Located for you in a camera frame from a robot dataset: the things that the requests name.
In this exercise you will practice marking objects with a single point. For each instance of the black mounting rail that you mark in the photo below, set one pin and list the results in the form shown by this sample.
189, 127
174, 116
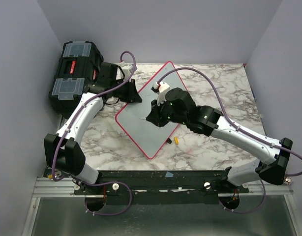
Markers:
118, 188

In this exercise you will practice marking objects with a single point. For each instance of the yellow marker cap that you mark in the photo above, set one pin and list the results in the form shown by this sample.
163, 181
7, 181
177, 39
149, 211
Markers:
176, 140

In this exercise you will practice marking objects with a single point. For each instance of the pink framed whiteboard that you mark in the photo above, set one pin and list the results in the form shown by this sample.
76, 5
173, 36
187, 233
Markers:
141, 123

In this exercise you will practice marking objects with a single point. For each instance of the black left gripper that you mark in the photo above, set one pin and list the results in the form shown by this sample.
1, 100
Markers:
133, 96

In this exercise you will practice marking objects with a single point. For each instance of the black toolbox clear lids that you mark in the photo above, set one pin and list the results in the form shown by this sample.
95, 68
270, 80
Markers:
79, 65

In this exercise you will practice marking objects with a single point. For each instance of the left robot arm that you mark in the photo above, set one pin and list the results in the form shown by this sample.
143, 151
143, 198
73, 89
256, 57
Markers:
62, 150

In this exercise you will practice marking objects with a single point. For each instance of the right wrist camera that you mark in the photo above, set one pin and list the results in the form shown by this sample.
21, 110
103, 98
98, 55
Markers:
160, 88

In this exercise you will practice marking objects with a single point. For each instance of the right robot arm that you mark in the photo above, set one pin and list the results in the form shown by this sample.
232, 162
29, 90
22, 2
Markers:
177, 106

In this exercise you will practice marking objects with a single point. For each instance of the blue tape piece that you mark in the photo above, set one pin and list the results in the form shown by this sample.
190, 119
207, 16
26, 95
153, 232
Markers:
169, 174

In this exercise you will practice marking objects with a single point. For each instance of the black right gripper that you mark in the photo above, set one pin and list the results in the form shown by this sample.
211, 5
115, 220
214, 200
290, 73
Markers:
154, 115

